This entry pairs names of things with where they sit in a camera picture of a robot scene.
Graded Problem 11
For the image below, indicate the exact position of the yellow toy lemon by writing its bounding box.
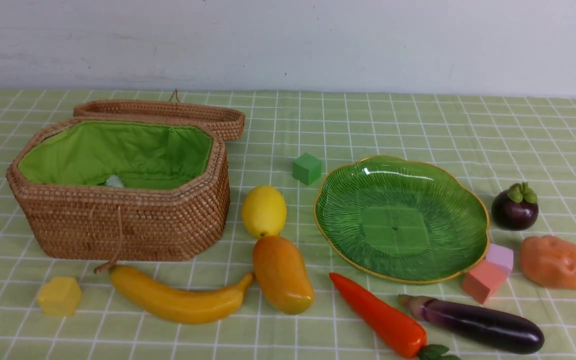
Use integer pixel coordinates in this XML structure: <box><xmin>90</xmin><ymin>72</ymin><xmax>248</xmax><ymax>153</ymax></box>
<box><xmin>241</xmin><ymin>185</ymin><xmax>287</xmax><ymax>239</ymax></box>

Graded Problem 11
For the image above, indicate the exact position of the orange yellow toy mango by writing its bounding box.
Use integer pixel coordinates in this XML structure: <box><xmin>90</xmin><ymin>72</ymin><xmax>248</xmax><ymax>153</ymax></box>
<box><xmin>253</xmin><ymin>235</ymin><xmax>315</xmax><ymax>315</ymax></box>

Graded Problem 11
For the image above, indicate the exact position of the yellow toy banana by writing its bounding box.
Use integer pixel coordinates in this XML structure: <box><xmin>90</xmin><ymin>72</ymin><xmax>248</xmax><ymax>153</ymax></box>
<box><xmin>109</xmin><ymin>265</ymin><xmax>255</xmax><ymax>325</ymax></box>

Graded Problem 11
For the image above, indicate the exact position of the orange toy carrot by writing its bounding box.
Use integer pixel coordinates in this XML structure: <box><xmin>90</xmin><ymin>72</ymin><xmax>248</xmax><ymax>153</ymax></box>
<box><xmin>328</xmin><ymin>272</ymin><xmax>460</xmax><ymax>360</ymax></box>

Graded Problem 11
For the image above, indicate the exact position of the dark purple toy mangosteen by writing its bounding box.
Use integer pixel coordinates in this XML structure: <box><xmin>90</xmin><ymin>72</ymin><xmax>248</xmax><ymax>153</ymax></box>
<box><xmin>491</xmin><ymin>182</ymin><xmax>539</xmax><ymax>231</ymax></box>

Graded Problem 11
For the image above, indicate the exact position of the purple toy eggplant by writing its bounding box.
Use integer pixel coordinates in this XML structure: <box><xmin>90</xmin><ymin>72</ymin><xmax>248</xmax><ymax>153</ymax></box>
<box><xmin>397</xmin><ymin>294</ymin><xmax>546</xmax><ymax>354</ymax></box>

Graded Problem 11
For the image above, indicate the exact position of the orange toy potato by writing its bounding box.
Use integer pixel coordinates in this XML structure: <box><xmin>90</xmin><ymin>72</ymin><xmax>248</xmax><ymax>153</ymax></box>
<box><xmin>519</xmin><ymin>235</ymin><xmax>576</xmax><ymax>291</ymax></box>

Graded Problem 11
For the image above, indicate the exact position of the green foam cube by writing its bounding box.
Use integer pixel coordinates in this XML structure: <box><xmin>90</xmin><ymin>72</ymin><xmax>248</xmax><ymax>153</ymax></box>
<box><xmin>292</xmin><ymin>152</ymin><xmax>323</xmax><ymax>186</ymax></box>

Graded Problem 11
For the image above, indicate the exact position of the woven wicker basket lid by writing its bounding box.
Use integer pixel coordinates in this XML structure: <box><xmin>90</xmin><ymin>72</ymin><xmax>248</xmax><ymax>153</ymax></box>
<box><xmin>73</xmin><ymin>90</ymin><xmax>246</xmax><ymax>141</ymax></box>

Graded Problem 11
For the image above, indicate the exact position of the green checkered tablecloth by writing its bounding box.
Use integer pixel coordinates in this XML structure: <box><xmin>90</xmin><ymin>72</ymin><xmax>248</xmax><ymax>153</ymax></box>
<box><xmin>0</xmin><ymin>89</ymin><xmax>576</xmax><ymax>360</ymax></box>

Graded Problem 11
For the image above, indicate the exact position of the green leaf-shaped glass plate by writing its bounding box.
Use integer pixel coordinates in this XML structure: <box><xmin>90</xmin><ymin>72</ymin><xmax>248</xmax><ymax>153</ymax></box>
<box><xmin>313</xmin><ymin>155</ymin><xmax>491</xmax><ymax>285</ymax></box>

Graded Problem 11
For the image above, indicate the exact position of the woven wicker basket green lining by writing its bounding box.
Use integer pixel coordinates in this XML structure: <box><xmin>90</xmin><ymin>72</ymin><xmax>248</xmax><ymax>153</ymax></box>
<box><xmin>6</xmin><ymin>117</ymin><xmax>231</xmax><ymax>263</ymax></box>

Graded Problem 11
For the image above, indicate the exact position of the white tag inside basket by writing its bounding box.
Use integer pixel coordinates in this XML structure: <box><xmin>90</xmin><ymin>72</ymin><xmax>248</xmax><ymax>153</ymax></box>
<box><xmin>103</xmin><ymin>175</ymin><xmax>125</xmax><ymax>188</ymax></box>

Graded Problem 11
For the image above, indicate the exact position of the salmon pink foam cube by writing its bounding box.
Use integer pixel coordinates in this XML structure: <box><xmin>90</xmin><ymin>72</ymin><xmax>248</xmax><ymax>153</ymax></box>
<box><xmin>461</xmin><ymin>260</ymin><xmax>508</xmax><ymax>305</ymax></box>

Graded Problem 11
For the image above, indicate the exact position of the light purple foam cube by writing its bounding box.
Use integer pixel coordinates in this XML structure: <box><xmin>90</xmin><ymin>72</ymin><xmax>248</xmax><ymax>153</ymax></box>
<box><xmin>485</xmin><ymin>243</ymin><xmax>514</xmax><ymax>276</ymax></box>

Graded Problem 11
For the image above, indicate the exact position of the yellow foam block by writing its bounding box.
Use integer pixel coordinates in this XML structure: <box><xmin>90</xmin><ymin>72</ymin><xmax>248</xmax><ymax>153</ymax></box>
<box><xmin>36</xmin><ymin>276</ymin><xmax>83</xmax><ymax>317</ymax></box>

